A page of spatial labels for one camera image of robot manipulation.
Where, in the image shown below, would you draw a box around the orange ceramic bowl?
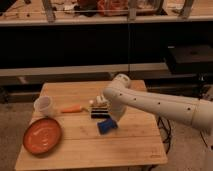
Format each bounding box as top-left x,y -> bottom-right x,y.
23,118 -> 62,155

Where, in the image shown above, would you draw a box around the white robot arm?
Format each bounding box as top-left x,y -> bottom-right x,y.
103,74 -> 213,134

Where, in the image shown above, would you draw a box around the black rectangular block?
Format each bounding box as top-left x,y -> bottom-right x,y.
90,108 -> 110,118

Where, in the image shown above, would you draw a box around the blue cloth piece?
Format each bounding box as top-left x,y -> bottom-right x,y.
97,119 -> 118,134

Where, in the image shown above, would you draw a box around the orange carrot toy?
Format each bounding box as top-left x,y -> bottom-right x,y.
60,105 -> 83,113

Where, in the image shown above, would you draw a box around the white plastic cup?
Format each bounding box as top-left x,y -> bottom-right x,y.
34,96 -> 54,117

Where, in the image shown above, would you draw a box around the black box on shelf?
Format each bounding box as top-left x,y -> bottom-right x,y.
165,45 -> 213,74

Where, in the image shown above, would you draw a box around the long wooden shelf unit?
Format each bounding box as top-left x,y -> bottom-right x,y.
0,0 -> 213,76

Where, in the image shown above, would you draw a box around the black cables on floor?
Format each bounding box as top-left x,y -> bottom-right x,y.
155,115 -> 173,155

